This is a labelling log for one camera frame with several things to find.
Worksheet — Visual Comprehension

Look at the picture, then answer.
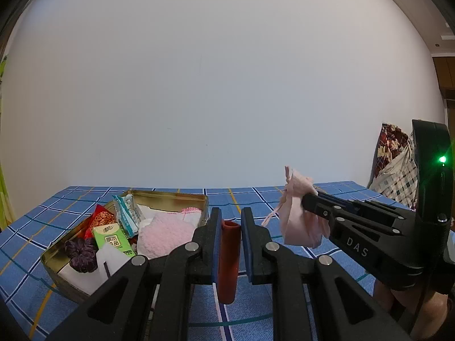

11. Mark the white towel with pink trim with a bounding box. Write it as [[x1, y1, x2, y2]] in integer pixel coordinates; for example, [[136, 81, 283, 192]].
[[137, 204, 202, 228]]

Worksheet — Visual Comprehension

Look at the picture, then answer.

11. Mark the red gold embroidered pouch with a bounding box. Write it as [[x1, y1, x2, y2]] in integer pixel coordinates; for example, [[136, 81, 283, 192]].
[[76, 204, 118, 241]]

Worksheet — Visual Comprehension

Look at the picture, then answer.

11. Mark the cotton swab packet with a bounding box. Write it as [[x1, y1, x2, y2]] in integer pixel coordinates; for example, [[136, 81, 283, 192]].
[[111, 194, 145, 239]]

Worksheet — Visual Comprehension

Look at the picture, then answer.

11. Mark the dark purple scrunchie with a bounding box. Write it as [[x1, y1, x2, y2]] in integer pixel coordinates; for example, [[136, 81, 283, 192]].
[[63, 238, 100, 274]]

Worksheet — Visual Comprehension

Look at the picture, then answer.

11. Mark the white paper liner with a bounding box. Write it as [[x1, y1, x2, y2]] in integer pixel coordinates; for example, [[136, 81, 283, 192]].
[[56, 266, 104, 296]]

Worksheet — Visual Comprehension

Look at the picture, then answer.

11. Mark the dark red floral pillow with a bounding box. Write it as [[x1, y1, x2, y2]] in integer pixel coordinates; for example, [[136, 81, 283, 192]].
[[369, 123, 410, 190]]

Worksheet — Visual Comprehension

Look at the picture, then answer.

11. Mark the person's right forearm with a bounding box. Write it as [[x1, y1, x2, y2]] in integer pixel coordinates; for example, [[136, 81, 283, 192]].
[[373, 276, 450, 339]]

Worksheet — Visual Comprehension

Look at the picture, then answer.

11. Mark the blue plaid bed sheet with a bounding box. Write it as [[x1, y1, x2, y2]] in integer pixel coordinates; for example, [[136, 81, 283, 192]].
[[0, 181, 417, 341]]

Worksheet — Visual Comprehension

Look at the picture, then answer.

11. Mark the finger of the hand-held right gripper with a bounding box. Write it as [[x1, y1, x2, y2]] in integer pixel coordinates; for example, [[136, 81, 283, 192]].
[[316, 189, 415, 221], [301, 191, 446, 289]]

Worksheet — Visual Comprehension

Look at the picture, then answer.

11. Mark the green tissue pack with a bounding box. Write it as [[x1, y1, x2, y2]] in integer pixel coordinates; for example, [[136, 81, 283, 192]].
[[92, 223, 138, 257]]

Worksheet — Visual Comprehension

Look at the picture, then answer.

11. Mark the brown wooden door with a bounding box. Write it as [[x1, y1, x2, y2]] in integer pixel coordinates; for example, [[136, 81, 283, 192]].
[[431, 55, 455, 115]]

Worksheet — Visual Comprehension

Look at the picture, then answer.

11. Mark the pink cloth pouch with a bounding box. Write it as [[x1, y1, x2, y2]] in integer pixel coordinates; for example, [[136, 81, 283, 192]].
[[262, 165, 331, 249]]

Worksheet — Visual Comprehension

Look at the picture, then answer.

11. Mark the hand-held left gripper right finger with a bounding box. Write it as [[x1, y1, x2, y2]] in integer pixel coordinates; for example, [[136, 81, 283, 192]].
[[241, 206, 413, 341]]

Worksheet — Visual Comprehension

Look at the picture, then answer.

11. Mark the gold tin box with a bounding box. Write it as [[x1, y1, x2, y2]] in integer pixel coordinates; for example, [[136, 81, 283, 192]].
[[40, 189, 210, 305]]

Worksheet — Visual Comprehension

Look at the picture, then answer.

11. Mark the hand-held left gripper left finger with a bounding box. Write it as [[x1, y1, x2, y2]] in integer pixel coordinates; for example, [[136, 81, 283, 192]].
[[46, 207, 223, 341]]

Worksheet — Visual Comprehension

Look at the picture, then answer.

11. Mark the pink fluffy puff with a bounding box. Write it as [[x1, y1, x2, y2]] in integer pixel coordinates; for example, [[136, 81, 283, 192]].
[[136, 213, 198, 259]]

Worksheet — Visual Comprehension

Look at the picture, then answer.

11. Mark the beige plaid cloth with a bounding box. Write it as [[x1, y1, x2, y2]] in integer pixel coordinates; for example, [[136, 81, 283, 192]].
[[369, 131, 419, 211]]

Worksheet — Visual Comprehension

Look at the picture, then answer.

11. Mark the red tube case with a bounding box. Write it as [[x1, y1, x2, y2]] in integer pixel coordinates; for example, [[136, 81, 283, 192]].
[[217, 220, 242, 305]]

